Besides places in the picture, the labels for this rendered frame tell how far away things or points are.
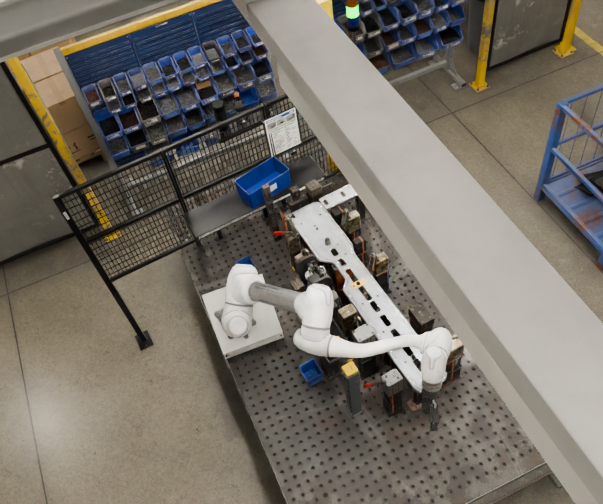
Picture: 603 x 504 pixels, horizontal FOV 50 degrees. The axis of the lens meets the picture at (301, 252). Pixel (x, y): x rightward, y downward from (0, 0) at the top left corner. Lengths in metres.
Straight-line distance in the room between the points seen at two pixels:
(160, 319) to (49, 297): 0.96
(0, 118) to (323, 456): 2.95
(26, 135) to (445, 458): 3.35
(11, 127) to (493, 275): 4.24
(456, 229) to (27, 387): 4.45
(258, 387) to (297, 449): 0.42
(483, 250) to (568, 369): 0.17
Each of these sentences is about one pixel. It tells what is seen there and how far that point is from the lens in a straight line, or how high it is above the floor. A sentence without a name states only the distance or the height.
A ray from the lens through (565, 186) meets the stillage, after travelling 5.31.
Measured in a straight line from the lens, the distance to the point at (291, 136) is 4.07.
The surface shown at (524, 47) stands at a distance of 6.43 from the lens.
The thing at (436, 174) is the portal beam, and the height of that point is 3.33.
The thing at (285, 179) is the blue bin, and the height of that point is 1.10.
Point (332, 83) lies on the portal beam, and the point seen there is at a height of 3.33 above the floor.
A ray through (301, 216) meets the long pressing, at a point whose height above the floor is 1.00.
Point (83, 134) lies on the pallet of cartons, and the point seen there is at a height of 0.36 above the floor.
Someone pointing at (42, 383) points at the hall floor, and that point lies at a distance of 5.03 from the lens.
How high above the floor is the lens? 3.96
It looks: 52 degrees down
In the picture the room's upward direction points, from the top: 11 degrees counter-clockwise
